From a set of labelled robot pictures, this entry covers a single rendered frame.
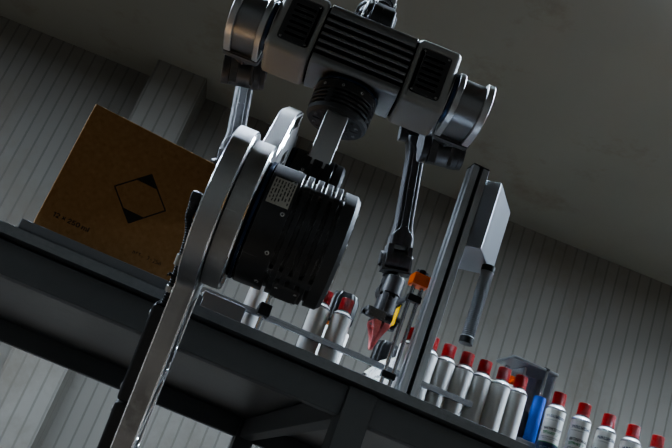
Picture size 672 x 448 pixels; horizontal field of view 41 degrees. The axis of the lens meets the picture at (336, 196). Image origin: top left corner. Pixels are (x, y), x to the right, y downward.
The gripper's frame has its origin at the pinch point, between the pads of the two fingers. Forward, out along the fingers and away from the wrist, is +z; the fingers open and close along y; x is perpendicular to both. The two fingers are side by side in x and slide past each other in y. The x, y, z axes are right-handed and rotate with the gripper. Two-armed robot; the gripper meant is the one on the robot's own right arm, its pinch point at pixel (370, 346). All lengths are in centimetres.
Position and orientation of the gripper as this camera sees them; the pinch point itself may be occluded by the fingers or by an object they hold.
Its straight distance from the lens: 231.4
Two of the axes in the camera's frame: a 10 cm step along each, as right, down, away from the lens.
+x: 2.6, -2.8, -9.2
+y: -9.0, -4.2, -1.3
